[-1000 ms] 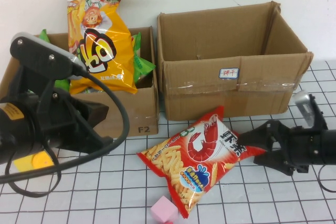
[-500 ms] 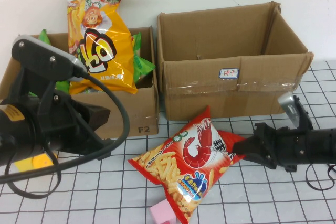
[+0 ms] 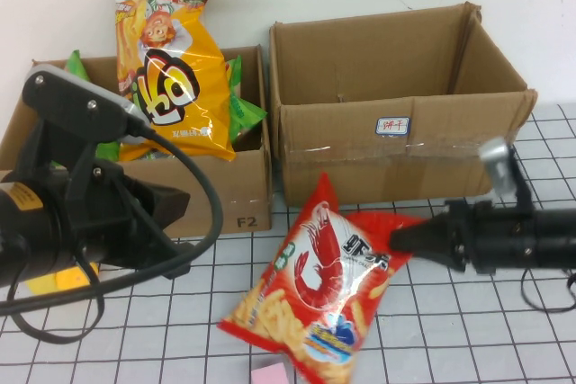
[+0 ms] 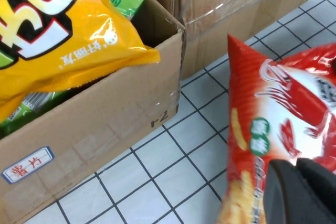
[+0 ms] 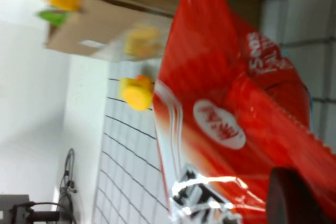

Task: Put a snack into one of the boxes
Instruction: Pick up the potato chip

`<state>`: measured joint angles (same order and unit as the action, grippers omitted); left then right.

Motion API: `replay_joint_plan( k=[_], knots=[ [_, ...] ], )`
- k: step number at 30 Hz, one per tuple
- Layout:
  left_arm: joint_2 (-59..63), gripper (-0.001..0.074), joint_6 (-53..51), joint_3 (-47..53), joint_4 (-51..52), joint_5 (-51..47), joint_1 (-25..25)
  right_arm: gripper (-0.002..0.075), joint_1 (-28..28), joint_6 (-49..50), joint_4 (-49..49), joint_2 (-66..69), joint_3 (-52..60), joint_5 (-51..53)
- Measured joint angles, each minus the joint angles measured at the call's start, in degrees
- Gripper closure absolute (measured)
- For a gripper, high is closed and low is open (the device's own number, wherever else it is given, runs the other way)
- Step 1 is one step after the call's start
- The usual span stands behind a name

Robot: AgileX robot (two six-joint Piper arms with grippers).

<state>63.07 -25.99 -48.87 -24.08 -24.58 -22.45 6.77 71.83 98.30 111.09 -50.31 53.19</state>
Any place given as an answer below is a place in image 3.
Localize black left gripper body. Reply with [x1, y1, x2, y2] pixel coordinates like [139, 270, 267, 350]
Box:
[58, 162, 157, 269]

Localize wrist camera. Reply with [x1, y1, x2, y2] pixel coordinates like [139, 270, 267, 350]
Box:
[478, 135, 519, 197]
[21, 64, 154, 145]

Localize yellow foam block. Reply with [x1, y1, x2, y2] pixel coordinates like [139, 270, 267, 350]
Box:
[24, 273, 59, 298]

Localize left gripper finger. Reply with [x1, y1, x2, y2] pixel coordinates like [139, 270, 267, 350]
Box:
[130, 221, 191, 281]
[121, 178, 193, 233]

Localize orange potato chips bag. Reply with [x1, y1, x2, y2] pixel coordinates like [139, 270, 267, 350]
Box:
[114, 0, 244, 164]

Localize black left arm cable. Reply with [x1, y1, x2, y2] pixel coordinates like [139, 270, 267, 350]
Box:
[0, 125, 225, 345]

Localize red shrimp cracker bag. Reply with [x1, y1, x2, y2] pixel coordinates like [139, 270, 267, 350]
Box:
[217, 172, 428, 384]

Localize small green snack bag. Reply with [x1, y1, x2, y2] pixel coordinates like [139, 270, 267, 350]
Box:
[224, 55, 267, 142]

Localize yellow toy block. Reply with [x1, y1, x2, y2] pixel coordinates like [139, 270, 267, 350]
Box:
[53, 262, 100, 295]

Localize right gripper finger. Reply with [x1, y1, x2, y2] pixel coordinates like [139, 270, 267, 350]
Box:
[416, 243, 467, 273]
[388, 216, 454, 253]

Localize taped brown cardboard box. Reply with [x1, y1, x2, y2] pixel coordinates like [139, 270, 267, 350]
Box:
[268, 1, 539, 210]

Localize white label red writing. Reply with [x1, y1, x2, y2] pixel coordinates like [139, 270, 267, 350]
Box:
[376, 117, 412, 137]

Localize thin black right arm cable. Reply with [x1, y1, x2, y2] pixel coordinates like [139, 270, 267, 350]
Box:
[520, 266, 576, 314]

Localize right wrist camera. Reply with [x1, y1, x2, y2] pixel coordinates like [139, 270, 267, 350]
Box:
[478, 135, 519, 197]

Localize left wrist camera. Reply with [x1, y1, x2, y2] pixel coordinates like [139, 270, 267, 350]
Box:
[21, 64, 154, 145]

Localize cardboard box printed F2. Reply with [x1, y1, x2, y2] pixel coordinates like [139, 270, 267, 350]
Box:
[0, 45, 274, 241]

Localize pink foam cube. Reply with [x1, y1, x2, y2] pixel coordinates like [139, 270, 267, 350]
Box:
[250, 362, 289, 384]

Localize white black grid tablecloth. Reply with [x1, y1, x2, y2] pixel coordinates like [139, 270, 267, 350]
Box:
[0, 103, 576, 384]

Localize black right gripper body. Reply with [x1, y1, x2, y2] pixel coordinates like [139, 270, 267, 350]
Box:
[443, 198, 537, 276]

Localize large green snack bag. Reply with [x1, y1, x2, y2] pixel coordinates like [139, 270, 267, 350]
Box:
[51, 49, 122, 165]

